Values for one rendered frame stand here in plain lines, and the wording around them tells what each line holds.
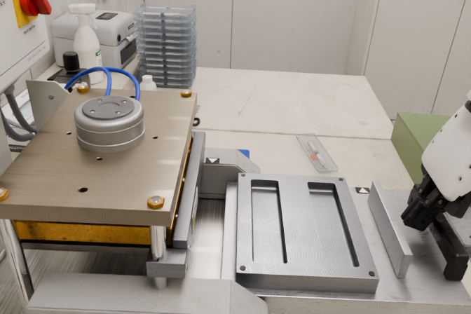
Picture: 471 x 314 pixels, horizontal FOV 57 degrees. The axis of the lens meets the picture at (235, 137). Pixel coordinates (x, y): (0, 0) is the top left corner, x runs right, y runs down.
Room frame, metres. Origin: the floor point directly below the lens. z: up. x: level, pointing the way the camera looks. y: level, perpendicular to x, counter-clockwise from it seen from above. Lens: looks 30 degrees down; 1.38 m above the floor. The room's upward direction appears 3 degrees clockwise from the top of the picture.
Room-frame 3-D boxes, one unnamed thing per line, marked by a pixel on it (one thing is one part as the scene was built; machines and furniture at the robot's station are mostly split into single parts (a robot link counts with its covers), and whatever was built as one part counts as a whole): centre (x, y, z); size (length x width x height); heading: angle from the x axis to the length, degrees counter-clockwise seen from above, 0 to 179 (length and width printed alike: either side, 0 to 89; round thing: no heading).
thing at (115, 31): (1.51, 0.51, 0.88); 0.25 x 0.20 x 0.17; 83
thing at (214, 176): (0.59, 0.07, 0.96); 0.26 x 0.05 x 0.07; 90
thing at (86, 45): (1.33, 0.48, 0.92); 0.09 x 0.08 x 0.25; 109
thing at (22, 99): (0.99, 0.53, 0.83); 0.23 x 0.12 x 0.07; 175
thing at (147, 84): (1.15, 0.26, 0.82); 0.05 x 0.05 x 0.14
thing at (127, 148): (0.47, 0.18, 1.08); 0.31 x 0.24 x 0.13; 0
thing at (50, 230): (0.46, 0.15, 1.07); 0.22 x 0.17 x 0.10; 0
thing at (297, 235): (0.45, -0.09, 0.98); 0.20 x 0.17 x 0.03; 0
